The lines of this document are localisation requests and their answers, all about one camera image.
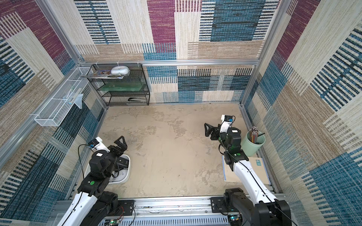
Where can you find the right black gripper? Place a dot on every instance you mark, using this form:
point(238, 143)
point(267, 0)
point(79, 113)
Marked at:
point(216, 131)

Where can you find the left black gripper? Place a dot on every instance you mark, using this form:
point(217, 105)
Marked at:
point(119, 151)

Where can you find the white plastic storage box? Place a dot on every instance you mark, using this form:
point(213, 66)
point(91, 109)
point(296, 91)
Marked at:
point(122, 170)

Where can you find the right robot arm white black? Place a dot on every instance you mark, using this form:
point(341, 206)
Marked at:
point(257, 205)

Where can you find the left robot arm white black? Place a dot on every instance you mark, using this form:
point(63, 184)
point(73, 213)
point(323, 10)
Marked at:
point(92, 203)

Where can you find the black stapler on shelf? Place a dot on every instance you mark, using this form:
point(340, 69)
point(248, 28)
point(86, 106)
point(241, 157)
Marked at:
point(137, 100)

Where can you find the green pencil cup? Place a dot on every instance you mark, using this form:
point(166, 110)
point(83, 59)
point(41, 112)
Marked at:
point(249, 147)

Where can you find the pencils bundle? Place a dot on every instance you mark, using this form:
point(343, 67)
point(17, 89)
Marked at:
point(254, 134)

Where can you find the green sheet on shelf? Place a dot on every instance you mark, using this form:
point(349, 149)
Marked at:
point(122, 86)

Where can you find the paper cone in basket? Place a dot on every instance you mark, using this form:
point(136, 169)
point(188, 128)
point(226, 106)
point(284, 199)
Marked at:
point(77, 99)

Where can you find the magazine on shelf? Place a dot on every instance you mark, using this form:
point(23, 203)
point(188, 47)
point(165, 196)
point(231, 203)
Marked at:
point(105, 74)

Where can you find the white round device on shelf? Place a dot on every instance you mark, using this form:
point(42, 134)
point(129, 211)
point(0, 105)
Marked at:
point(120, 70)

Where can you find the green circuit board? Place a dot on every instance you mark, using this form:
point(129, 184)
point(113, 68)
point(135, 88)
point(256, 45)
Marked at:
point(112, 222)

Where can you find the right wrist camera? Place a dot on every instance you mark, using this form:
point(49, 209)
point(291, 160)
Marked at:
point(227, 122)

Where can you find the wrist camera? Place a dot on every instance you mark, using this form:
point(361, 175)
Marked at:
point(227, 122)
point(97, 144)

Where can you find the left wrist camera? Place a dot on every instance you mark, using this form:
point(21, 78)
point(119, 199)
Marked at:
point(97, 144)

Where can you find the black wire shelf rack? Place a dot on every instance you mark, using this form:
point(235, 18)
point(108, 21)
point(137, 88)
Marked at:
point(116, 98)

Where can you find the white wire wall basket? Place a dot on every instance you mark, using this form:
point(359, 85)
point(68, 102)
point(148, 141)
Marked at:
point(57, 108)

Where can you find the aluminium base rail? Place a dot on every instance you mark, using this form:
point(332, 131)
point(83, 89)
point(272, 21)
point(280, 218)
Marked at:
point(173, 211)

